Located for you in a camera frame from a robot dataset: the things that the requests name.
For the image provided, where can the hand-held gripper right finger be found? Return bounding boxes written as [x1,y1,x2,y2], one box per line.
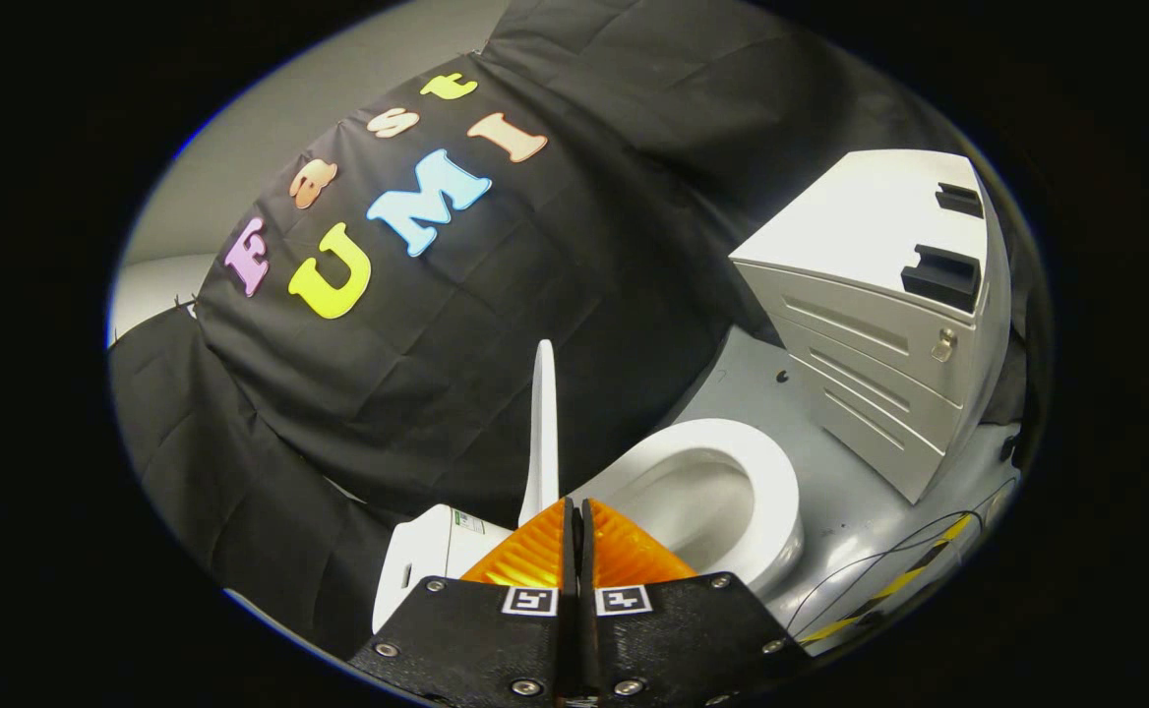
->
[577,497,814,708]

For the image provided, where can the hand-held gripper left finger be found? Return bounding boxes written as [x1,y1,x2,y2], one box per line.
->
[348,497,577,707]

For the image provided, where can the white toilet lid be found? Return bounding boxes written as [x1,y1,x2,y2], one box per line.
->
[518,339,562,527]

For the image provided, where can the white toilet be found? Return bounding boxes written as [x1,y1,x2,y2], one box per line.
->
[371,418,805,635]

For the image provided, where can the white toilet seat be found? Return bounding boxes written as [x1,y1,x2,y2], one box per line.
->
[574,418,805,591]

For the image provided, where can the yellow black striped floor tape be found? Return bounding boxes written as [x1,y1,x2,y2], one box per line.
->
[801,513,974,645]

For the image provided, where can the black backdrop cloth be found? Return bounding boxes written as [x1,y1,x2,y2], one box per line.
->
[107,0,1028,660]

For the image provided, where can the black holder block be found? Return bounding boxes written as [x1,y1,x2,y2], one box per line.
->
[901,244,982,314]
[936,182,986,219]

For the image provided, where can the white drawer cabinet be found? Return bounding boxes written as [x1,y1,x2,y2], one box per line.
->
[729,149,1011,504]

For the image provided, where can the thin black floor cable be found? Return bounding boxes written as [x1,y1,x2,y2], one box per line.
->
[786,479,1018,635]

